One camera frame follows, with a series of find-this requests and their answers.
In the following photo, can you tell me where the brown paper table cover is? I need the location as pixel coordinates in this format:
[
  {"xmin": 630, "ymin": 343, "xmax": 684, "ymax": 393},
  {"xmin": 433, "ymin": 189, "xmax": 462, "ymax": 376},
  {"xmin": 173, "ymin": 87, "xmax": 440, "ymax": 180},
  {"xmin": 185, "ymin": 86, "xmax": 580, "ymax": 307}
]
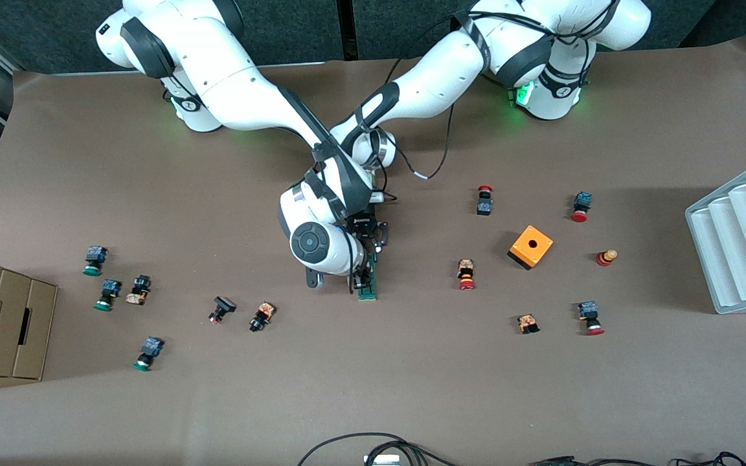
[{"xmin": 0, "ymin": 36, "xmax": 746, "ymax": 466}]

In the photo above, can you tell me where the black square button red block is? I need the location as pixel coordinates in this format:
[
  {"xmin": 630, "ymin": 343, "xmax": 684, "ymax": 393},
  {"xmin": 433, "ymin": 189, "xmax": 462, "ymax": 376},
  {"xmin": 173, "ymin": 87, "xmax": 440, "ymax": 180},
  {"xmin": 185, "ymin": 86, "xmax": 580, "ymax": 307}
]
[{"xmin": 208, "ymin": 296, "xmax": 238, "ymax": 325}]

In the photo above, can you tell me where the red mushroom button blue block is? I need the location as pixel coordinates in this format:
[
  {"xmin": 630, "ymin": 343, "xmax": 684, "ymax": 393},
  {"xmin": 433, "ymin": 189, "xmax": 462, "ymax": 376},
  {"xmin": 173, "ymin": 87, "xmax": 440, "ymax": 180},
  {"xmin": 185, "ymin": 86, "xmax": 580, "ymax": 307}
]
[
  {"xmin": 577, "ymin": 300, "xmax": 605, "ymax": 337},
  {"xmin": 570, "ymin": 191, "xmax": 593, "ymax": 223}
]

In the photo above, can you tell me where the green push button blue block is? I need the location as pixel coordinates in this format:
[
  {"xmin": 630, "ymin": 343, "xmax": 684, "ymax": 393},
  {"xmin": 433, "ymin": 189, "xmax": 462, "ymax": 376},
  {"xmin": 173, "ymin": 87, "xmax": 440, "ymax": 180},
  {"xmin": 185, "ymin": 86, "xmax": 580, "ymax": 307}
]
[
  {"xmin": 132, "ymin": 336, "xmax": 165, "ymax": 372},
  {"xmin": 82, "ymin": 245, "xmax": 109, "ymax": 277},
  {"xmin": 93, "ymin": 279, "xmax": 122, "ymax": 312}
]

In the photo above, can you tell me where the grey ribbed plastic tray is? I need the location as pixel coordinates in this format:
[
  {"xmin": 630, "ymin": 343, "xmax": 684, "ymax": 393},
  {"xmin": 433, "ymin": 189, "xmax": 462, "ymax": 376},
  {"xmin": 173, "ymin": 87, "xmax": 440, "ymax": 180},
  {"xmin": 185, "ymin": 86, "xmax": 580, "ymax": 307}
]
[{"xmin": 684, "ymin": 154, "xmax": 746, "ymax": 315}]

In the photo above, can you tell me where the brown cardboard box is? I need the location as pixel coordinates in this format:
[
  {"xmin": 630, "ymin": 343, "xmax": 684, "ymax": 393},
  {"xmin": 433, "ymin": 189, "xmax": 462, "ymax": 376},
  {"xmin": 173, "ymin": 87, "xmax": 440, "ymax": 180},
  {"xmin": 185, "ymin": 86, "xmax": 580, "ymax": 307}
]
[{"xmin": 0, "ymin": 254, "xmax": 58, "ymax": 381}]

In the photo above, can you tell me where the orange button enclosure box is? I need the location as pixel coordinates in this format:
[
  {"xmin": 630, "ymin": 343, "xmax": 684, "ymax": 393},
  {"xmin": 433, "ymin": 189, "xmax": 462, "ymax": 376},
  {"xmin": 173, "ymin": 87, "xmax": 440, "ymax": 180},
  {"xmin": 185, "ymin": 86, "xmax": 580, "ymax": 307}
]
[{"xmin": 507, "ymin": 225, "xmax": 554, "ymax": 271}]

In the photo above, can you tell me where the black vertical panel post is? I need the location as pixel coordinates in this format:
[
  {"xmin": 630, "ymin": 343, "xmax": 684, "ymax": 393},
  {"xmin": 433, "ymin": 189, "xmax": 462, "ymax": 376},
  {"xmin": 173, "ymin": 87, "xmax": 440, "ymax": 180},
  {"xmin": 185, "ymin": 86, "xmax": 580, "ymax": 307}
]
[{"xmin": 339, "ymin": 0, "xmax": 356, "ymax": 62}]

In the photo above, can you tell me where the black looped table cable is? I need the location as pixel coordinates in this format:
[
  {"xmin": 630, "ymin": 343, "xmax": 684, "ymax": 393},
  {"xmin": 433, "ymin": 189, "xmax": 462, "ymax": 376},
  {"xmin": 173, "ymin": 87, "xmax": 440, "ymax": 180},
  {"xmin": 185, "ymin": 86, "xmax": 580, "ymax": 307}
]
[{"xmin": 297, "ymin": 432, "xmax": 461, "ymax": 466}]

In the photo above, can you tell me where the thin black edge cable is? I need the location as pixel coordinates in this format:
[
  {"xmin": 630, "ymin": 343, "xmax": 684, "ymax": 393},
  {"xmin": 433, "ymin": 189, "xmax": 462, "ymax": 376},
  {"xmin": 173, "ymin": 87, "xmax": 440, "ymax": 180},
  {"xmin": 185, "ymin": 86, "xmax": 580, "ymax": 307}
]
[{"xmin": 530, "ymin": 452, "xmax": 746, "ymax": 466}]

